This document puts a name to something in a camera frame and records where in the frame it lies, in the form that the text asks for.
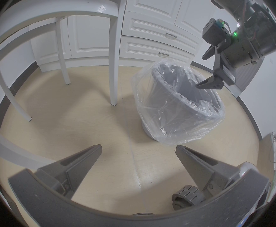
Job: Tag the white chair with grey seat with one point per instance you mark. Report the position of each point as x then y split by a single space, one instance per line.
57 6

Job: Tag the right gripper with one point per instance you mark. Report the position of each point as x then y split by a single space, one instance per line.
239 53

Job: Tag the clear plastic bag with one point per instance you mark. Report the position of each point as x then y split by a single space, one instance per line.
149 117

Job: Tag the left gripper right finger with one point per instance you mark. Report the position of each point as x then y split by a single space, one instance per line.
204 171

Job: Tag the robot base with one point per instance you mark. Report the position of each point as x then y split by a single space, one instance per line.
187 193

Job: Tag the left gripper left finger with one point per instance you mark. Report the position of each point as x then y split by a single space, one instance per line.
69 171

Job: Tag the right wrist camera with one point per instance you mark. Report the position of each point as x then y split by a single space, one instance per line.
213 33

